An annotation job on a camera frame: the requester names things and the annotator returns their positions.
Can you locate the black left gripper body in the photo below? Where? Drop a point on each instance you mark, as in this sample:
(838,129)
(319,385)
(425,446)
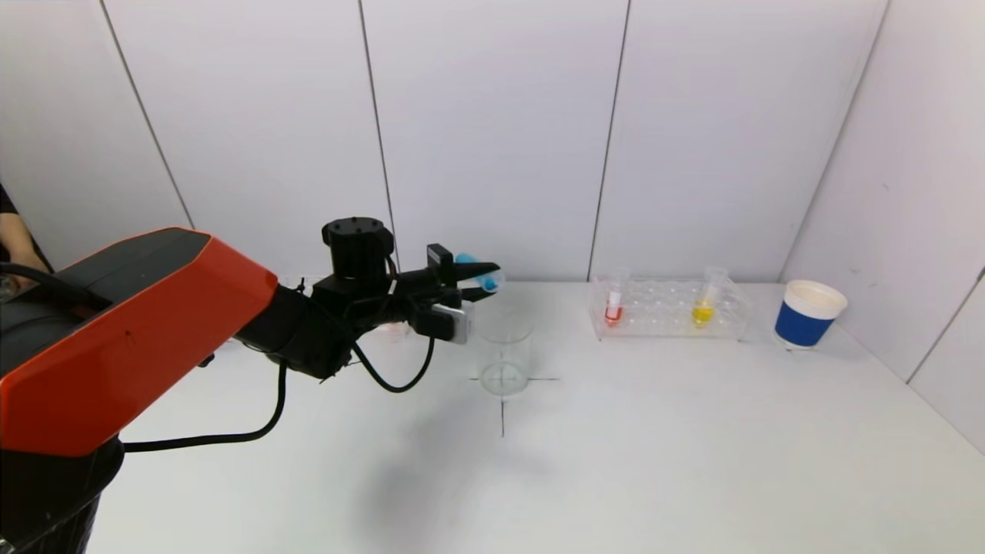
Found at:
(442,275)

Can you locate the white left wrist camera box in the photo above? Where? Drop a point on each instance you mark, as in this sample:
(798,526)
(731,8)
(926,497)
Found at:
(458,323)

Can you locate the clear glass beaker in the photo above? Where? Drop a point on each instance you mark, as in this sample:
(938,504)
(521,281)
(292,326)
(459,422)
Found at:
(503,362)

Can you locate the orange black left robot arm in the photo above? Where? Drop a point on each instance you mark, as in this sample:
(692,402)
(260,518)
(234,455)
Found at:
(154,308)

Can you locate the person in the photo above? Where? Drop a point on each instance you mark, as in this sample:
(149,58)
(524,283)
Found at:
(15,238)

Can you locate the blue white paper cup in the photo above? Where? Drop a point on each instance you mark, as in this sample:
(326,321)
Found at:
(806,317)

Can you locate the test tube with blue pigment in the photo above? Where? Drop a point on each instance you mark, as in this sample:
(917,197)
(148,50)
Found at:
(465,259)

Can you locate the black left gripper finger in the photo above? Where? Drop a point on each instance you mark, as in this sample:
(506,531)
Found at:
(477,271)
(477,294)

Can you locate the test tube with yellow pigment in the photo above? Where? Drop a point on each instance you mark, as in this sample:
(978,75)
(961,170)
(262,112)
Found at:
(701,314)

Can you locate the red pigment tube, white label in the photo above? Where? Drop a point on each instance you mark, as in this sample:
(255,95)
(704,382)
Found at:
(613,305)

